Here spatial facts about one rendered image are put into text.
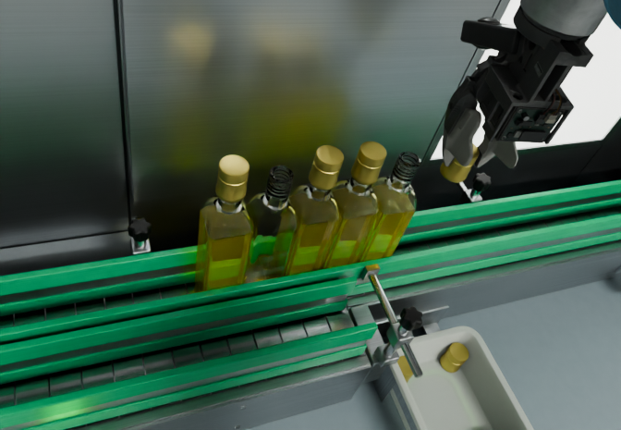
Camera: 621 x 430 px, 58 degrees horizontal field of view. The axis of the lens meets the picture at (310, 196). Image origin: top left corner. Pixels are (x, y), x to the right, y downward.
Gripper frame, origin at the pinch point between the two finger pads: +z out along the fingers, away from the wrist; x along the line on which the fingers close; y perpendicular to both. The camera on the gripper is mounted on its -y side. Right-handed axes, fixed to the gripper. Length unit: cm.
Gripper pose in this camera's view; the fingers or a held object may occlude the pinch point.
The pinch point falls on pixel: (464, 153)
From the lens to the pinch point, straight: 71.5
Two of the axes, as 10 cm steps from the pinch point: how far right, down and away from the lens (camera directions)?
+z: -2.0, 6.6, 7.3
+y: 1.5, 7.6, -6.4
